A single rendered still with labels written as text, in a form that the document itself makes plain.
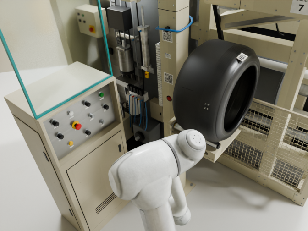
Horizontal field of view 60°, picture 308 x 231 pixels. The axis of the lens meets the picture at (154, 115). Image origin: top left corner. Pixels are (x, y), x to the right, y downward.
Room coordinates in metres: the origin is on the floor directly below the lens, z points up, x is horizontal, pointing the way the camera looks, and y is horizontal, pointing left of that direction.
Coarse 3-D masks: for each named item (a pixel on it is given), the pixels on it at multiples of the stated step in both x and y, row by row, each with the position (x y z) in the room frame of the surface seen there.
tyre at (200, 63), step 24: (216, 48) 1.35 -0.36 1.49; (240, 48) 1.33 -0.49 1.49; (192, 72) 1.26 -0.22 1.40; (216, 72) 1.19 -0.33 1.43; (240, 72) 1.22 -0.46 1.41; (192, 96) 1.17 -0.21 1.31; (216, 96) 1.12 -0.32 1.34; (240, 96) 1.51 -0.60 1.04; (192, 120) 1.14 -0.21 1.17; (216, 120) 1.09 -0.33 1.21; (240, 120) 1.32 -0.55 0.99
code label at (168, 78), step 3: (165, 72) 1.54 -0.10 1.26; (165, 75) 1.54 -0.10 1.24; (168, 75) 1.53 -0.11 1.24; (171, 75) 1.51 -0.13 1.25; (165, 78) 1.54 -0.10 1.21; (168, 78) 1.53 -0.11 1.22; (171, 78) 1.51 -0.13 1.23; (165, 81) 1.54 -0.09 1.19; (168, 81) 1.53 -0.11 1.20; (171, 81) 1.51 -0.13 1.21
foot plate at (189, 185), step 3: (186, 180) 1.64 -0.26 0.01; (186, 183) 1.60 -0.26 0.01; (189, 183) 1.60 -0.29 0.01; (192, 183) 1.59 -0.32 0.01; (186, 186) 1.57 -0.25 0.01; (189, 186) 1.57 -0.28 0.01; (192, 186) 1.56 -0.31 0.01; (183, 189) 1.53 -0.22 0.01; (186, 189) 1.53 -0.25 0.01; (189, 189) 1.53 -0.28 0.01; (186, 192) 1.50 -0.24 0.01; (186, 195) 1.47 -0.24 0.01
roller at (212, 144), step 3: (177, 123) 1.42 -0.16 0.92; (174, 126) 1.40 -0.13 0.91; (177, 126) 1.39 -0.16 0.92; (180, 126) 1.38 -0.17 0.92; (177, 129) 1.38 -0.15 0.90; (180, 129) 1.37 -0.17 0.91; (183, 129) 1.36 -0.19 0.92; (207, 141) 1.23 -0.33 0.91; (207, 144) 1.23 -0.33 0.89; (210, 144) 1.21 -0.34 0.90; (213, 144) 1.20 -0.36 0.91; (216, 144) 1.19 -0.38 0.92; (219, 144) 1.19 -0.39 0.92; (213, 147) 1.20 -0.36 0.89; (216, 147) 1.18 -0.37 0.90; (219, 147) 1.19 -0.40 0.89
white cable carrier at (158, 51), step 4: (156, 44) 1.60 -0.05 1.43; (156, 48) 1.60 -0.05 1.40; (156, 52) 1.60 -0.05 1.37; (156, 56) 1.60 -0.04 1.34; (156, 60) 1.61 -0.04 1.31; (160, 60) 1.63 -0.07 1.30; (160, 64) 1.58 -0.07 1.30; (160, 68) 1.58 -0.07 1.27; (160, 72) 1.58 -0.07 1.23; (160, 76) 1.59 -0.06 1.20; (160, 80) 1.59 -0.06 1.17; (160, 84) 1.59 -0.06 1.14; (160, 88) 1.59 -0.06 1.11; (160, 92) 1.59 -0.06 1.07; (160, 96) 1.59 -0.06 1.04; (160, 100) 1.59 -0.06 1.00; (160, 104) 1.60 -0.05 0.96
